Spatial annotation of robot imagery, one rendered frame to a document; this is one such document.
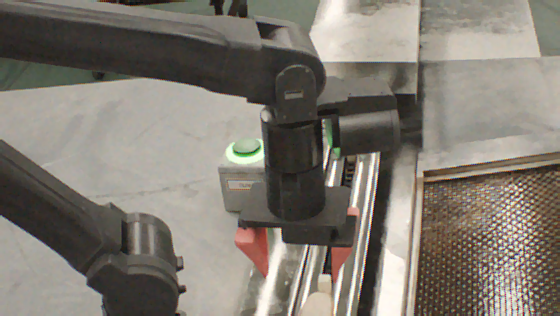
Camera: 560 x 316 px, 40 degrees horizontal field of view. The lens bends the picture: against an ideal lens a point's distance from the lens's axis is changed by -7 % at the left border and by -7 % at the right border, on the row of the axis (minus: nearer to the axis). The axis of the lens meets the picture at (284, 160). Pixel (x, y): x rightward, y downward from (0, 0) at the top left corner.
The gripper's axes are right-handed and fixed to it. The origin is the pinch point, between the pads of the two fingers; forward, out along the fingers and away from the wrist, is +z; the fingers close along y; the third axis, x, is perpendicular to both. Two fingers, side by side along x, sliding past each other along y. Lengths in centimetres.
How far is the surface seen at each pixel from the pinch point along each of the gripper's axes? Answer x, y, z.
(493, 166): -19.8, -21.4, -1.3
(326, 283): -2.7, -2.3, 4.1
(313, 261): -8.4, 0.1, 5.9
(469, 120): -45.2, -19.3, 7.5
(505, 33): -78, -27, 7
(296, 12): -271, 49, 90
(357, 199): -20.7, -3.9, 5.5
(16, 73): -220, 170, 96
